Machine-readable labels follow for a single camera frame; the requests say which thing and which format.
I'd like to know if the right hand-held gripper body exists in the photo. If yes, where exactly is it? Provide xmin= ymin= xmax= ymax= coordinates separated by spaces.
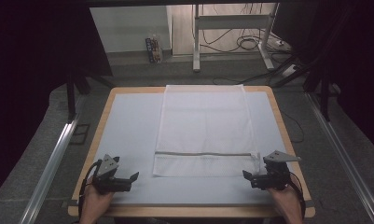
xmin=261 ymin=150 xmax=301 ymax=190

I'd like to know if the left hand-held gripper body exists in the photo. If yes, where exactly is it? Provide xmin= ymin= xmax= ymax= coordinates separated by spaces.
xmin=91 ymin=153 xmax=127 ymax=196

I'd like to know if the white cloth towel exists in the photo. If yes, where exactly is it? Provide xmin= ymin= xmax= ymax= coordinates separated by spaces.
xmin=152 ymin=83 xmax=262 ymax=178

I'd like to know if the person's right hand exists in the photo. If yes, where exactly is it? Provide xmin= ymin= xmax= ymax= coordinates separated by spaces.
xmin=267 ymin=185 xmax=304 ymax=224

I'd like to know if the person's left hand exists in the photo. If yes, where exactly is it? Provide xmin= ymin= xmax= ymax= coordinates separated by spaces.
xmin=79 ymin=185 xmax=115 ymax=224

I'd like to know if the black floor plate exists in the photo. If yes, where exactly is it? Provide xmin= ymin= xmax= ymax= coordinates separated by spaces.
xmin=69 ymin=123 xmax=91 ymax=146

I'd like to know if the pale blue table mat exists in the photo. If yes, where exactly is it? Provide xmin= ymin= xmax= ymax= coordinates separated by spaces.
xmin=76 ymin=91 xmax=301 ymax=207

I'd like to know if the black metal stand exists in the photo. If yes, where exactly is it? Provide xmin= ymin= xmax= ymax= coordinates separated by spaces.
xmin=65 ymin=69 xmax=116 ymax=124
xmin=270 ymin=52 xmax=333 ymax=123

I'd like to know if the large white power strip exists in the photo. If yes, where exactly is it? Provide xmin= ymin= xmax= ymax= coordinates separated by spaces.
xmin=282 ymin=63 xmax=298 ymax=77

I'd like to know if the dark curtain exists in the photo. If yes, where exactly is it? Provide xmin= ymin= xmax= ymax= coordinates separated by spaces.
xmin=0 ymin=0 xmax=114 ymax=203
xmin=272 ymin=0 xmax=374 ymax=157

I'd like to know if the colourful packet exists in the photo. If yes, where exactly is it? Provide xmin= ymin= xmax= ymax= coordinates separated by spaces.
xmin=145 ymin=33 xmax=164 ymax=64

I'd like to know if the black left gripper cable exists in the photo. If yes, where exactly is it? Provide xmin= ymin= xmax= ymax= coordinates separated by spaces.
xmin=77 ymin=159 xmax=104 ymax=220

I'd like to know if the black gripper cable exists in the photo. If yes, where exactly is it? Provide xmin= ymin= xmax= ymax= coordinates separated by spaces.
xmin=287 ymin=172 xmax=308 ymax=220
xmin=77 ymin=159 xmax=104 ymax=220

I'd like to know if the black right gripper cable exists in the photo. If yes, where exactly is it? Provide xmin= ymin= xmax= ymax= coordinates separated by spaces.
xmin=287 ymin=172 xmax=308 ymax=220

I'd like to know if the thin black looped cable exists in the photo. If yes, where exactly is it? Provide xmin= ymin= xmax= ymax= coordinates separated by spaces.
xmin=281 ymin=110 xmax=306 ymax=145

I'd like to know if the aluminium floor rail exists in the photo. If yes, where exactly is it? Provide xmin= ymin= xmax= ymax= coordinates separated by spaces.
xmin=19 ymin=119 xmax=80 ymax=224
xmin=305 ymin=91 xmax=374 ymax=224

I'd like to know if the long black floor cable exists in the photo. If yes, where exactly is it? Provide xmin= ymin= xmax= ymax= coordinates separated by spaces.
xmin=212 ymin=70 xmax=290 ymax=87

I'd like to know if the coiled black floor cable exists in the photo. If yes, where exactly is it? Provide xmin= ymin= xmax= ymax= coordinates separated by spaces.
xmin=236 ymin=35 xmax=261 ymax=51

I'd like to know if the red floor cable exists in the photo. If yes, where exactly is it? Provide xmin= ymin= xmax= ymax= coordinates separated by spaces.
xmin=199 ymin=28 xmax=242 ymax=54

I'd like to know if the white metal desk frame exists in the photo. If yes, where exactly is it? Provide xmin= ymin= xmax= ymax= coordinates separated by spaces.
xmin=192 ymin=3 xmax=281 ymax=73

